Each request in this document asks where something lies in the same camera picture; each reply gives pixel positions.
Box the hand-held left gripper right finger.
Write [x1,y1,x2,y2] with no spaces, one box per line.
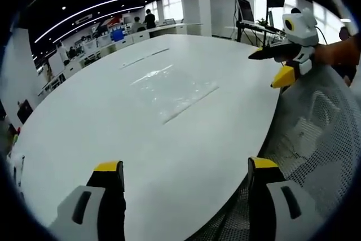
[247,156,325,241]

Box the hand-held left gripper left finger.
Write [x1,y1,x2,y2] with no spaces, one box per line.
[47,160,126,241]

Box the clear resealable bag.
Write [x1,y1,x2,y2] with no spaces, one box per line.
[129,64,221,125]

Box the black monitor stand pole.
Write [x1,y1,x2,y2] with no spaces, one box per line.
[236,0,244,42]

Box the tilted computer monitor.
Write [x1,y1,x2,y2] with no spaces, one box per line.
[235,0,256,25]

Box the white crumpled object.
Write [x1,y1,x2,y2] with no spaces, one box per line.
[6,153,27,189]

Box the white square pillar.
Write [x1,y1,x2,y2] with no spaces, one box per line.
[181,0,213,37]

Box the black box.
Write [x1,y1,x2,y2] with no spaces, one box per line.
[16,99,34,125]

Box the blue storage box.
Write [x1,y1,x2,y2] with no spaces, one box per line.
[110,28,126,43]

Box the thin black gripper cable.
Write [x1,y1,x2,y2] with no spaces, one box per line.
[314,25,330,46]

